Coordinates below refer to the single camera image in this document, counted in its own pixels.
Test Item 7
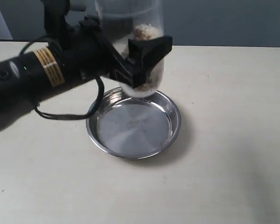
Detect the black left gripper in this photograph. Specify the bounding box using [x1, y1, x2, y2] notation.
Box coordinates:
[43, 0, 173, 88]

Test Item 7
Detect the clear plastic shaker bottle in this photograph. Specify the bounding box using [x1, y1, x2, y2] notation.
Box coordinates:
[94, 0, 166, 98]

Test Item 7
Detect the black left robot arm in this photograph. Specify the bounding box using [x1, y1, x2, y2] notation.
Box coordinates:
[0, 0, 173, 132]

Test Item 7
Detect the round stainless steel plate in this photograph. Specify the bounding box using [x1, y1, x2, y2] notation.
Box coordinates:
[86, 87, 182, 160]

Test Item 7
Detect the black cable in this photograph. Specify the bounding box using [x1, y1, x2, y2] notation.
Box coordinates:
[18, 35, 105, 121]

